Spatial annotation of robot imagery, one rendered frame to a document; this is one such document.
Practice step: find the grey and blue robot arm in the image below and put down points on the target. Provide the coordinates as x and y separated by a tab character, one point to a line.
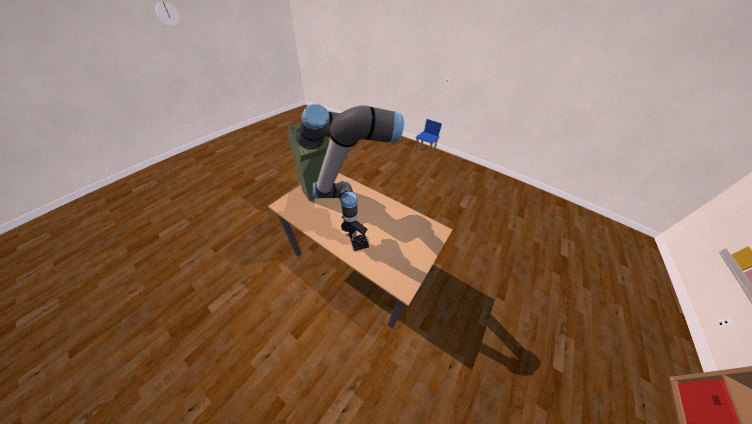
346	129

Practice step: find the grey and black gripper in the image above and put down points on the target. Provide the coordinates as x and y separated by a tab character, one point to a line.
347	228

